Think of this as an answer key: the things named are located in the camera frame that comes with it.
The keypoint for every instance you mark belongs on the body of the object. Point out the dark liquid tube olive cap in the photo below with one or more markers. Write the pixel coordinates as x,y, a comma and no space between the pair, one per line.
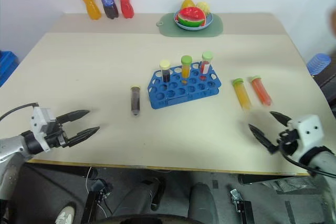
135,100

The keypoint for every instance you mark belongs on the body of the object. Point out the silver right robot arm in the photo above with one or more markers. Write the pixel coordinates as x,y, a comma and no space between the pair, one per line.
321,166

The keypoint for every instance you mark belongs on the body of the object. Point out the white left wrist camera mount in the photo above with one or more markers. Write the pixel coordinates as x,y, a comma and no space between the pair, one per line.
41,119

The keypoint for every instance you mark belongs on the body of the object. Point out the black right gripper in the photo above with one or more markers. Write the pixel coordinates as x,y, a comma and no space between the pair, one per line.
288,140

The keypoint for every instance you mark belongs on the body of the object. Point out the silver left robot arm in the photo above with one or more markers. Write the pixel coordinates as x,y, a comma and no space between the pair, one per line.
10,148

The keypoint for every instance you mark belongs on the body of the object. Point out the white sneaker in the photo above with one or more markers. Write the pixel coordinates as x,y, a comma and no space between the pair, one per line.
64,214

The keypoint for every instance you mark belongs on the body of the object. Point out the toy orange mango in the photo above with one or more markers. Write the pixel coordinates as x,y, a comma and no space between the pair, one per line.
187,3

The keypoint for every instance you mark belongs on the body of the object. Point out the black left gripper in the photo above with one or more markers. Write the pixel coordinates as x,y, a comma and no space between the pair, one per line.
55,136

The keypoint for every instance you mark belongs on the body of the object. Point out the orange-red liquid tube orange cap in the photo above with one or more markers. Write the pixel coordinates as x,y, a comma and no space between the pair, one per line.
261,90

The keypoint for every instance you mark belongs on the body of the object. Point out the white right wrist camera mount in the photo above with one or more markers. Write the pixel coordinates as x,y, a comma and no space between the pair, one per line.
305,129

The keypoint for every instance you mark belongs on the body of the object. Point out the orange liquid tube green cap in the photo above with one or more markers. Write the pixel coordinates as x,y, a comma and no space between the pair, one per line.
186,67

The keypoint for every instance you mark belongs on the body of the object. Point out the green cutting mat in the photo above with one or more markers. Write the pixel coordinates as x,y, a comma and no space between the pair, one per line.
191,26

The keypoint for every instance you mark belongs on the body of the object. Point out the dark liquid tube yellow cap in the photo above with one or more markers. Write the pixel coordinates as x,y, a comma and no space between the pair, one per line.
166,71

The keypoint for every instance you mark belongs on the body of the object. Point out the blue water jug cap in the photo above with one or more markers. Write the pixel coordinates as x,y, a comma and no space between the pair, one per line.
318,63

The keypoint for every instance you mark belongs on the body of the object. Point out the blue plastic crate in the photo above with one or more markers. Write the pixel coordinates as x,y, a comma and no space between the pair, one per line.
7,64

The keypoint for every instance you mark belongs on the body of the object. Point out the black chair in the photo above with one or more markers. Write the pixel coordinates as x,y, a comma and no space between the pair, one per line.
326,82

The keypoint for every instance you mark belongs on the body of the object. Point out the red liquid tube green cap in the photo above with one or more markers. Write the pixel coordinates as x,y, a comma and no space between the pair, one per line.
206,64

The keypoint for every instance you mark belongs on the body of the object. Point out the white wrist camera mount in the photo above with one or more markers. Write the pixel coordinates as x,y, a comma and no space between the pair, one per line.
305,129
41,119

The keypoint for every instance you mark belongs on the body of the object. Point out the yellow liquid tube green cap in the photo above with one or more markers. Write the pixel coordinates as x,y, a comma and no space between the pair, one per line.
242,93

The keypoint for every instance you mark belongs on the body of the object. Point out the blue test tube rack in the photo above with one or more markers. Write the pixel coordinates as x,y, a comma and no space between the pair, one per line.
183,87

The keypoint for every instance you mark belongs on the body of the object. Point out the blue plate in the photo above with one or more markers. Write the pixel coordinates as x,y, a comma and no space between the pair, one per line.
194,23

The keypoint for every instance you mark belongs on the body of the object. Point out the toy yellow fruit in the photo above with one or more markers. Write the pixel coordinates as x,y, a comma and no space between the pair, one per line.
203,7

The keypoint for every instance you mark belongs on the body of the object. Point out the black table leg bracket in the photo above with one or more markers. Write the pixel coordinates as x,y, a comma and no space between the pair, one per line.
240,204
95,197

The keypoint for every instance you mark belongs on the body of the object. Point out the toy watermelon slice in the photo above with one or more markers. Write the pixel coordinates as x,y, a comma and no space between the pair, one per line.
191,17

